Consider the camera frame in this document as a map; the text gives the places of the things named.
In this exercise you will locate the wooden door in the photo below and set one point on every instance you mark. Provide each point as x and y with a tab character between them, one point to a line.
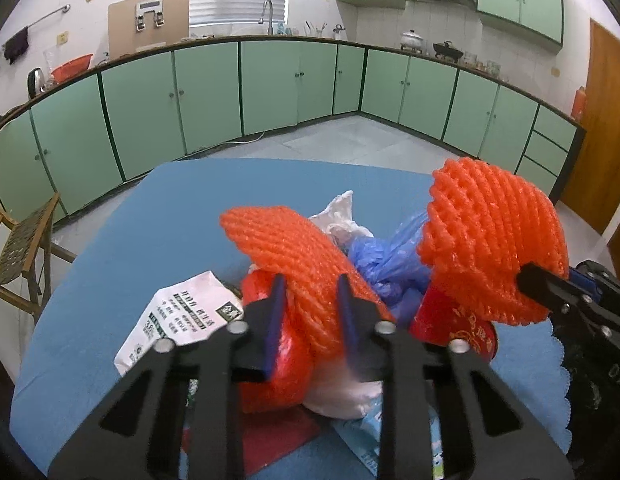
602	125

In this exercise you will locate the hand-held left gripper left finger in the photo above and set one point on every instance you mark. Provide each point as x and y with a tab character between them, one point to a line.
274	312

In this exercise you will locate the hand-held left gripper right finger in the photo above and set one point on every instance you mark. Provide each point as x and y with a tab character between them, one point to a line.
349	312

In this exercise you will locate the wooden folding chair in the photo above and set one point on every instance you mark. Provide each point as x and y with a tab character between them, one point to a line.
19	250

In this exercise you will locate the utensil holder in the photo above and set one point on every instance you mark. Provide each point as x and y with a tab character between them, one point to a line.
316	29

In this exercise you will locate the red basin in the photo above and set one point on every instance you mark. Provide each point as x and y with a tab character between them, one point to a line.
72	67

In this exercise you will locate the white plastic bag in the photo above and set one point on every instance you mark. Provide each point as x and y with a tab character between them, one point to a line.
340	212

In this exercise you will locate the white crumpled bag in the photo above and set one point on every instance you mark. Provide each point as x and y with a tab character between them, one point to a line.
340	395

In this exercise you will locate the metal sink faucet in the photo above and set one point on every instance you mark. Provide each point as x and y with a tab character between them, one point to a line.
269	10

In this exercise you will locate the metal towel rail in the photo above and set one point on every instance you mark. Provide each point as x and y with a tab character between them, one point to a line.
44	16

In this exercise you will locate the black wok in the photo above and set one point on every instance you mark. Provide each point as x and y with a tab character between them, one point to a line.
447	50

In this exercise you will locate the row of glass jars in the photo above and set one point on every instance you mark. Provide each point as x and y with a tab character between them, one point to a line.
482	64

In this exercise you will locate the white device on board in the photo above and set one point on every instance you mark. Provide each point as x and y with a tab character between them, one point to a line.
148	12

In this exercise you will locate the white cooking pot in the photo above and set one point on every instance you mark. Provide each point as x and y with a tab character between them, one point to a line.
415	41

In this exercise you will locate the steel kettle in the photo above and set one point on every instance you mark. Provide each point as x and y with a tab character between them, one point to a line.
35	82

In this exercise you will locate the orange foam fruit net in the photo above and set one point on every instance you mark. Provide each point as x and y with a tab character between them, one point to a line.
300	255
490	230

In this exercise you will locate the white milk carton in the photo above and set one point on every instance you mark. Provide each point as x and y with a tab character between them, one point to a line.
174	310

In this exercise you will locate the blue tablecloth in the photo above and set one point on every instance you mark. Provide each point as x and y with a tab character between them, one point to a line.
139	220

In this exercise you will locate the green base cabinet run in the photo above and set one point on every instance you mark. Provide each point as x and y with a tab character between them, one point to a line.
204	95

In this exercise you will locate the brown cardboard board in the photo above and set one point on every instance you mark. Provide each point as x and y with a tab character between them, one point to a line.
124	35

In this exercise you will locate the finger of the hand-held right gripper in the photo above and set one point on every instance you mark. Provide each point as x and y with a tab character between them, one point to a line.
585	280
545	285

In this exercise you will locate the red plastic bag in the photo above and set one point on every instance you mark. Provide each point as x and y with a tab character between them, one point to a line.
290	380

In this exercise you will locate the blue plastic bag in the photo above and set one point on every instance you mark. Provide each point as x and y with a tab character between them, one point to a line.
385	260

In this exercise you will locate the orange thermos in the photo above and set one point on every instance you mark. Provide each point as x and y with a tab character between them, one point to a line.
579	102

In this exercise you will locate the dark cloth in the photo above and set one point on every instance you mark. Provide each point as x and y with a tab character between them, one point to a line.
15	45

